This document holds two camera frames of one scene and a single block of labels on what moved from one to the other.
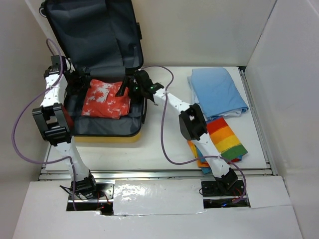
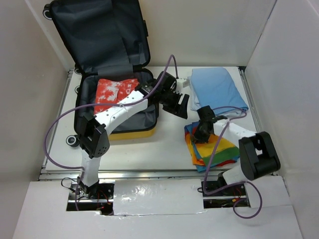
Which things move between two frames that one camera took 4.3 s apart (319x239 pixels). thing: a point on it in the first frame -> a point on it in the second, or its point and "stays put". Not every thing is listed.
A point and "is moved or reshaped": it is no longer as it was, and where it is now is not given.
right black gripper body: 135,91 -> 200,134
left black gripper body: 77,83 -> 170,100
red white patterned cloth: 100,100 is moved or reshaped
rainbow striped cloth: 224,139 stays put
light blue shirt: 216,91 stays put
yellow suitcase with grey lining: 101,39 is moved or reshaped
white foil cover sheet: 149,196 stays put
